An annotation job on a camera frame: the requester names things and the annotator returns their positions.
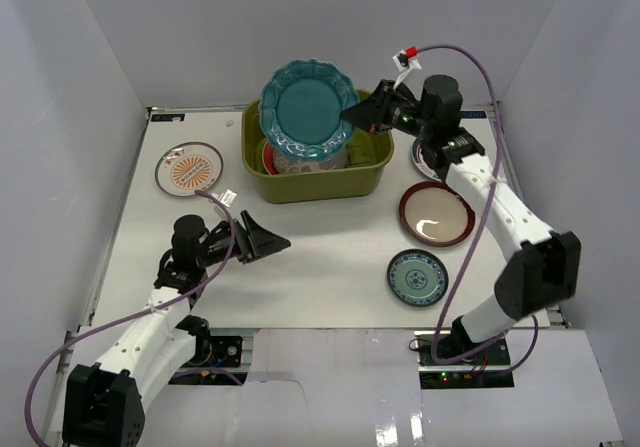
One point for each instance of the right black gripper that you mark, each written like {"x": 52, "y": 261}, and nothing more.
{"x": 373, "y": 112}

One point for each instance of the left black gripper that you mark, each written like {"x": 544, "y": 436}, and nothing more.
{"x": 245, "y": 242}

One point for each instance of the teal scalloped plate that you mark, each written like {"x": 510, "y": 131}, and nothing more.
{"x": 300, "y": 109}

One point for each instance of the red and teal plate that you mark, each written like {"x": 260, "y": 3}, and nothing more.
{"x": 267, "y": 159}

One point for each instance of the grey deer plate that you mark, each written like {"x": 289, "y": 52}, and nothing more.
{"x": 290, "y": 165}

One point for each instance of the orange sunburst plate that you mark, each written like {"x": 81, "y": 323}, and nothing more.
{"x": 188, "y": 167}

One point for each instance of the dark red rimmed plate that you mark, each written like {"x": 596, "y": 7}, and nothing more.
{"x": 435, "y": 215}

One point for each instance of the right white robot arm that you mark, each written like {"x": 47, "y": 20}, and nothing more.
{"x": 541, "y": 264}

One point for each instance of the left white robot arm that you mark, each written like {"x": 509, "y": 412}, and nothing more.
{"x": 106, "y": 402}

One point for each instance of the green plastic bin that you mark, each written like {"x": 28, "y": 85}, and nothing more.
{"x": 368, "y": 154}

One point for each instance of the white plate striped rim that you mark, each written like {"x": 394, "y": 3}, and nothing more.
{"x": 425, "y": 162}

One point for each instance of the right blue table label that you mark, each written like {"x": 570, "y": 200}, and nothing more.
{"x": 473, "y": 114}

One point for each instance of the blue table label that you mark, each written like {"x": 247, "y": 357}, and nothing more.
{"x": 167, "y": 117}
{"x": 473, "y": 114}

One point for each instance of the left blue table label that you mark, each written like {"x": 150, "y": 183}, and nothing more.
{"x": 167, "y": 117}

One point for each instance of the small blue patterned plate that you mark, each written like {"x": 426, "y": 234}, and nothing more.
{"x": 417, "y": 278}

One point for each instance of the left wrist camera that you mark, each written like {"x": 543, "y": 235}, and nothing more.
{"x": 226, "y": 198}

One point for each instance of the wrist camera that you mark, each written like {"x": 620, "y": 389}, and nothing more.
{"x": 406, "y": 61}
{"x": 226, "y": 198}

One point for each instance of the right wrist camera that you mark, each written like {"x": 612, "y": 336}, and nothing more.
{"x": 406, "y": 61}

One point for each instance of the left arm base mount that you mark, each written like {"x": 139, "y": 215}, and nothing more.
{"x": 227, "y": 354}

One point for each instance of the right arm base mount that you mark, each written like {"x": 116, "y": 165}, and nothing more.
{"x": 481, "y": 371}

